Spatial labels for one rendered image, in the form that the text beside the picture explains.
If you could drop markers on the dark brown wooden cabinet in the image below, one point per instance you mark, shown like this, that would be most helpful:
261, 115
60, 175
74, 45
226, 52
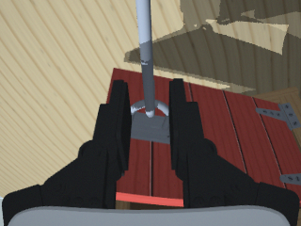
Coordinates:
259, 134

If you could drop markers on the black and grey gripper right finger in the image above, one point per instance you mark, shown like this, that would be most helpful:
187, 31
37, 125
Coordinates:
212, 180

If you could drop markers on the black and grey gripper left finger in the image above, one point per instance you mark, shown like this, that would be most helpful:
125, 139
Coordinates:
90, 180

